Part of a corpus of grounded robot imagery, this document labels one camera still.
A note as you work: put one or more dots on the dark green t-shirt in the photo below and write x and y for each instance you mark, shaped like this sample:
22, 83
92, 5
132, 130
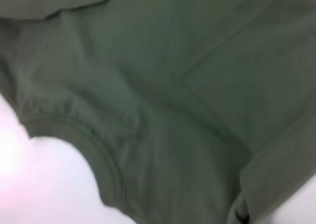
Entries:
172, 85

